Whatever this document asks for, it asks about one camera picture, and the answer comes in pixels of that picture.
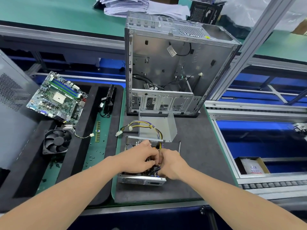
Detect person's left hand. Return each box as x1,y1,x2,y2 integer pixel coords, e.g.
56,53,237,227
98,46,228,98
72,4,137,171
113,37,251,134
113,140,160,175

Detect person's right hand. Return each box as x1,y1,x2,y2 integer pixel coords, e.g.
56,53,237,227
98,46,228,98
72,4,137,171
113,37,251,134
157,149,191,181

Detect silver power supply unit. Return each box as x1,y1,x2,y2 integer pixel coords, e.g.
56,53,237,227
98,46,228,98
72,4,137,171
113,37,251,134
117,135,167,187

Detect person's left forearm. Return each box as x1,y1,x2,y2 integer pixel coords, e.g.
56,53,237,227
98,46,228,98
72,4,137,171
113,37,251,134
0,156,120,230

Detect person's right forearm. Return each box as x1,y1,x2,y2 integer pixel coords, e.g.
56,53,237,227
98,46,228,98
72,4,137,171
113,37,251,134
179,165,307,230

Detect silver power supply cover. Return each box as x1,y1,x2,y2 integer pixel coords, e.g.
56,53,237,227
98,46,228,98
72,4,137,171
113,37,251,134
138,108,178,143

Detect grey work mat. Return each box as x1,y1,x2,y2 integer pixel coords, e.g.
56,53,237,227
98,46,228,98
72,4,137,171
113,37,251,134
111,87,239,204

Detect scattered small black screws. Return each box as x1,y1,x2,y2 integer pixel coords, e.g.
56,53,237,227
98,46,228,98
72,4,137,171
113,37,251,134
41,135,106,182

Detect black disk drive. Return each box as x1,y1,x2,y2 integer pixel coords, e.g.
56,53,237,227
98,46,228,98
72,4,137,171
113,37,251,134
100,84,116,118

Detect black foam tray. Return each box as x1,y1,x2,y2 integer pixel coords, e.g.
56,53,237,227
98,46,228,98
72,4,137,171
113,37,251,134
0,80,125,212

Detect brown cardboard box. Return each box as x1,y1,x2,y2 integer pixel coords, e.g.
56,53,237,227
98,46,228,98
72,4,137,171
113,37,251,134
234,157,270,176

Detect silver computer case chassis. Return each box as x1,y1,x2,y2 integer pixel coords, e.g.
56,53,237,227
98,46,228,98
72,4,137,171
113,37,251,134
124,11,242,118

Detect white plastic bag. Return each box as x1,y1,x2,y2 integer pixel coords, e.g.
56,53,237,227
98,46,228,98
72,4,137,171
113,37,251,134
240,159,264,175

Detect black cooling fan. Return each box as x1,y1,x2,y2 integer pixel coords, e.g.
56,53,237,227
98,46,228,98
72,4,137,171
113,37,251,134
43,129,73,155

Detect green computer motherboard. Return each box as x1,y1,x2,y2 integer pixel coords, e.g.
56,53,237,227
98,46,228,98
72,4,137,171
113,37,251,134
26,71,88,125

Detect grey case side panel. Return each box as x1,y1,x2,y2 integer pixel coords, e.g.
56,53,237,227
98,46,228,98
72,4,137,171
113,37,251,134
0,49,46,170

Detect stack of white papers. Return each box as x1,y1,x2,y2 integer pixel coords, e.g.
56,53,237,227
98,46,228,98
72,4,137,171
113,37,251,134
93,0,191,20

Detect black cardboard box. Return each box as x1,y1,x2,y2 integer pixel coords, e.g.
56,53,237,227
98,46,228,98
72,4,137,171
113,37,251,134
187,0,227,25

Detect clear plastic sheet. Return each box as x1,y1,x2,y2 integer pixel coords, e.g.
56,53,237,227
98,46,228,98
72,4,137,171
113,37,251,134
216,0,307,34

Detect yellow black power cable bundle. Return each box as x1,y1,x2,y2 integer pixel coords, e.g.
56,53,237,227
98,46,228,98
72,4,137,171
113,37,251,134
115,120,164,151

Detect roller conveyor rail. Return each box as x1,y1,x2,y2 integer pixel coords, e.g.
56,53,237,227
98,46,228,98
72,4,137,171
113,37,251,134
204,100,307,197

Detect aluminium frame post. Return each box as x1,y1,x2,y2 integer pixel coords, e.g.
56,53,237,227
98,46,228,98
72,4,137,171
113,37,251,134
209,0,298,101

